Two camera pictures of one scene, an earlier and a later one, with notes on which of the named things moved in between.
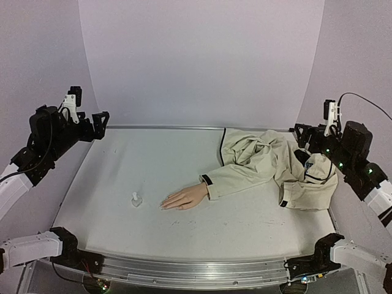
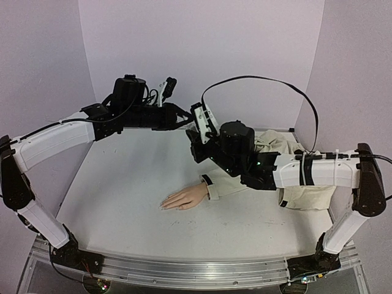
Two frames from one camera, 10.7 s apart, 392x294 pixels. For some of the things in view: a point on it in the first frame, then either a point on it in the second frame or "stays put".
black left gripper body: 87,134 -> 136,117
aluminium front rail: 193,272 stays put
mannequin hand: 186,198 stays put
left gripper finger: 100,127 -> 182,115
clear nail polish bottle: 136,203 -> 192,126
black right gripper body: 310,135 -> 196,146
